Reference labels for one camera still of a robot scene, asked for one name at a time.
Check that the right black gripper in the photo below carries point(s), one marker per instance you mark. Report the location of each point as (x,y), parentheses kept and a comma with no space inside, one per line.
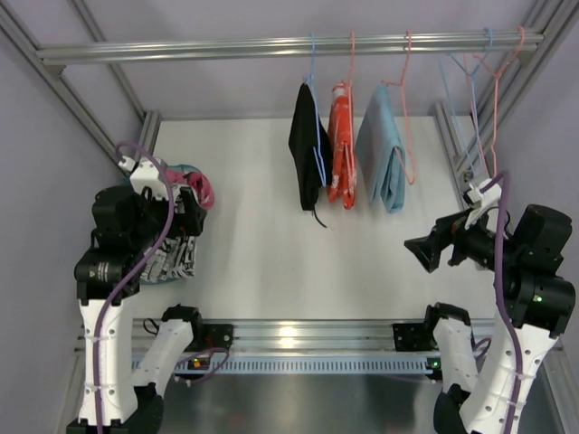
(450,238)

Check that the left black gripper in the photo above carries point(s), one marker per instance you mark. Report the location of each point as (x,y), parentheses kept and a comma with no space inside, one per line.
(191,217)

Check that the blue wire hanger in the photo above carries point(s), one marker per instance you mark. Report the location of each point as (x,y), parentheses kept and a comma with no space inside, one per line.
(310,80)

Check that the orange white trousers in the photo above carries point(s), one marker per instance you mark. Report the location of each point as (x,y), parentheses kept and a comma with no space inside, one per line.
(339,137)

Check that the pink wire hanger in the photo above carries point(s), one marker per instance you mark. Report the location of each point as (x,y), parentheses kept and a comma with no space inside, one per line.
(351,159)

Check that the black trousers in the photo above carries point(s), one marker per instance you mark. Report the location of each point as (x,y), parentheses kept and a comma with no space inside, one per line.
(302,139)

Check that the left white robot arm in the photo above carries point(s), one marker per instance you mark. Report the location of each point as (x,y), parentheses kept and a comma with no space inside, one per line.
(119,398)

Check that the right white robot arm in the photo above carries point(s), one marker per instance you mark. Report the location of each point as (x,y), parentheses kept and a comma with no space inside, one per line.
(485,391)

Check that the light blue trousers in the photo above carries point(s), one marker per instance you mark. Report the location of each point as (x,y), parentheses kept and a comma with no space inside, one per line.
(380,153)

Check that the empty blue hanger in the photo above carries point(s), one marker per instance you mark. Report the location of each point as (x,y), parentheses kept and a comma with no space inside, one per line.
(470,75)

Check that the empty pink hanger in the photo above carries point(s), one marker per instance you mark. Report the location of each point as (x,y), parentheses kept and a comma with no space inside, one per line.
(496,76)

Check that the teal laundry basket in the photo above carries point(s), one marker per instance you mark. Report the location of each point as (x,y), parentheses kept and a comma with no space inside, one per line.
(175,258)

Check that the pink garment in basket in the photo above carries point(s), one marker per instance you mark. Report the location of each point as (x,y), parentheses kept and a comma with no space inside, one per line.
(191,176)

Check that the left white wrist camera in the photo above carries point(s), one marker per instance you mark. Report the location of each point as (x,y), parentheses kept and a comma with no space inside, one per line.
(144,174)

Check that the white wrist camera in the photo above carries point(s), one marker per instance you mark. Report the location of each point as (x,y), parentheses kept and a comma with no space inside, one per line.
(144,174)
(480,199)

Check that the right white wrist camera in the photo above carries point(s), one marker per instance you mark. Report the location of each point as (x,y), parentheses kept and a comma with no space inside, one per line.
(480,199)

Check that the grey slotted cable duct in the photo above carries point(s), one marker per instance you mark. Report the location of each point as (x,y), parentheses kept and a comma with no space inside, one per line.
(328,365)

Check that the aluminium frame posts right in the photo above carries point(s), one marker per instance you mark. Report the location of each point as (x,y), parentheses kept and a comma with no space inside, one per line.
(554,20)

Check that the aluminium frame posts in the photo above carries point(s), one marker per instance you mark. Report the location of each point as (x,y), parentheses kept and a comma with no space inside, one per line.
(100,98)
(554,20)

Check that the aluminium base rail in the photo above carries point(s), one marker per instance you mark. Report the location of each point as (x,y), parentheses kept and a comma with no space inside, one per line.
(308,337)

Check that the aluminium frame posts left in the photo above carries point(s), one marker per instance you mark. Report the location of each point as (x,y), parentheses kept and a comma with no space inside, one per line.
(100,98)

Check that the aluminium hanging rail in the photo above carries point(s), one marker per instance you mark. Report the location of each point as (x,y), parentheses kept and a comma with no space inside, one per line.
(526,40)

